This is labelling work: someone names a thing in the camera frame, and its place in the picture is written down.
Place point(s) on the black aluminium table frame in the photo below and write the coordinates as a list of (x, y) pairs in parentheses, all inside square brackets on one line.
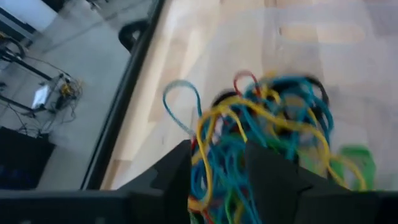
[(124, 93)]

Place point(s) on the red rubber band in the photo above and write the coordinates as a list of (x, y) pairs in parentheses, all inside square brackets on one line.
[(245, 73)]

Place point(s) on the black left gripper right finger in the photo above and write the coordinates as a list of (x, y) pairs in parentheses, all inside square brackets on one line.
[(280, 199)]

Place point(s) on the yellow rubber band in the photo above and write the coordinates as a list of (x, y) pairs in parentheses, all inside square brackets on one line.
[(354, 171), (203, 155)]

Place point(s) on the green rubber band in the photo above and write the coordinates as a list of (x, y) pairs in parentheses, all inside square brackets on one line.
[(360, 161)]

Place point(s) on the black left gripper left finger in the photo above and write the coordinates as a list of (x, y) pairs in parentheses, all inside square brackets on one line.
[(168, 186)]

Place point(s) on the black frame bracket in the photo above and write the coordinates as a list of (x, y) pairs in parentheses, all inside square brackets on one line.
[(127, 34)]

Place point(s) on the black side desk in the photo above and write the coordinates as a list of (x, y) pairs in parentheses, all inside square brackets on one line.
[(21, 155)]

